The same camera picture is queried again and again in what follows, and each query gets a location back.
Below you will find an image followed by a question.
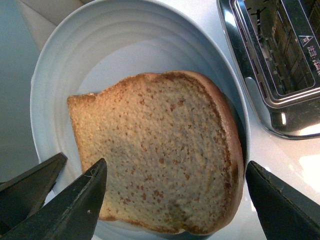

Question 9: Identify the white round plate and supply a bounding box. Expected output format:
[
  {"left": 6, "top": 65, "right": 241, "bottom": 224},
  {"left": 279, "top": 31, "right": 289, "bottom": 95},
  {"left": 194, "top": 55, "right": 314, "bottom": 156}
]
[{"left": 29, "top": 0, "right": 252, "bottom": 240}]

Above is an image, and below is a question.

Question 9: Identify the white and chrome toaster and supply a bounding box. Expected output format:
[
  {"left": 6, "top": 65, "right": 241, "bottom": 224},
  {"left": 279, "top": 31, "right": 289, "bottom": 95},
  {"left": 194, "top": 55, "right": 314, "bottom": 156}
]
[{"left": 217, "top": 0, "right": 320, "bottom": 139}]

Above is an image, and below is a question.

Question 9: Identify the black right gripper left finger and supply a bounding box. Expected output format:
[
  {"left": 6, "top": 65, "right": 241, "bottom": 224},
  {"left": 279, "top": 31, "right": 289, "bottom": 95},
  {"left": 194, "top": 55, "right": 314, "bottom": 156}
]
[{"left": 1, "top": 158, "right": 108, "bottom": 240}]

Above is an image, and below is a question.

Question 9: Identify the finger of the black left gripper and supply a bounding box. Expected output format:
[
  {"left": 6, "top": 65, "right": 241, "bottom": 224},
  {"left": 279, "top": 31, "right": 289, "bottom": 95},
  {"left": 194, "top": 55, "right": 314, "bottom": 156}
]
[{"left": 0, "top": 153, "right": 67, "bottom": 228}]

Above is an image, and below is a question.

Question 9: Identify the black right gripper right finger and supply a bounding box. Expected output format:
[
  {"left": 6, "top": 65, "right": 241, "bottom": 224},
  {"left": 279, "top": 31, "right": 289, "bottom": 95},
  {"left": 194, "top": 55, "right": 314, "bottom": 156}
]
[{"left": 245, "top": 161, "right": 320, "bottom": 240}]

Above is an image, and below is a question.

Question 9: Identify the slice of brown bread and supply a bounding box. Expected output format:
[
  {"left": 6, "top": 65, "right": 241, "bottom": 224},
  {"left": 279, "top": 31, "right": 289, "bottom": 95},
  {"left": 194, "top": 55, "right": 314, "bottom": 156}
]
[{"left": 67, "top": 71, "right": 244, "bottom": 235}]

